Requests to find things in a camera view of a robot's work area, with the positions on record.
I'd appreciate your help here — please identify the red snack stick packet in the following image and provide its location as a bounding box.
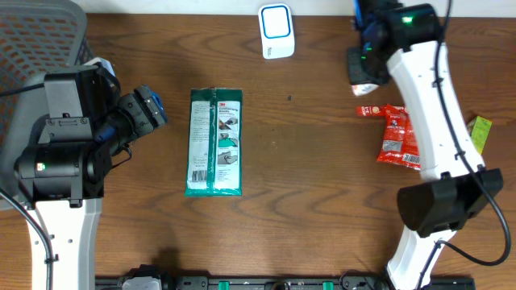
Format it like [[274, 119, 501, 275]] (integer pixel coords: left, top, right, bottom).
[[356, 106, 385, 117]]

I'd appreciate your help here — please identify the green yellow juice carton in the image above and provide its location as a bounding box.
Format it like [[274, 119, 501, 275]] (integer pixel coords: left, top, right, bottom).
[[467, 116, 493, 155]]

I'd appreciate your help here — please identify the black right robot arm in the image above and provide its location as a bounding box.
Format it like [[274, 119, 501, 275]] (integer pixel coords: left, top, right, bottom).
[[347, 0, 503, 289]]

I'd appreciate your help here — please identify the red chips bag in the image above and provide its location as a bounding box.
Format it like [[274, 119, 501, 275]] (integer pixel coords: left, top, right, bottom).
[[377, 105, 421, 170]]

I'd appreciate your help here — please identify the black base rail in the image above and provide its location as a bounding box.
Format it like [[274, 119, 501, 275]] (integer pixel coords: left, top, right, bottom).
[[94, 275, 476, 290]]

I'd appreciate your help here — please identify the green snack bag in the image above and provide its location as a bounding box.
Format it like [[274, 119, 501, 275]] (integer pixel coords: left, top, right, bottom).
[[185, 88, 243, 197]]

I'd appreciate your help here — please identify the white barcode scanner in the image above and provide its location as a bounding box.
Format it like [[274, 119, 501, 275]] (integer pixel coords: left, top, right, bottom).
[[258, 3, 295, 60]]

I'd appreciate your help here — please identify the grey plastic mesh basket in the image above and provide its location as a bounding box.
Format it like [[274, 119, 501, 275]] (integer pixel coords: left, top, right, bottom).
[[1, 1, 107, 201]]

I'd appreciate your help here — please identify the orange snack box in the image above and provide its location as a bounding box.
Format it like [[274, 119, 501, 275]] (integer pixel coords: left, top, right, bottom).
[[352, 83, 379, 97]]

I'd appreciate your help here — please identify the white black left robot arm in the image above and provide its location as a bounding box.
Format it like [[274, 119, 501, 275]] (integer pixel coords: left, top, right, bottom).
[[10, 63, 167, 289]]

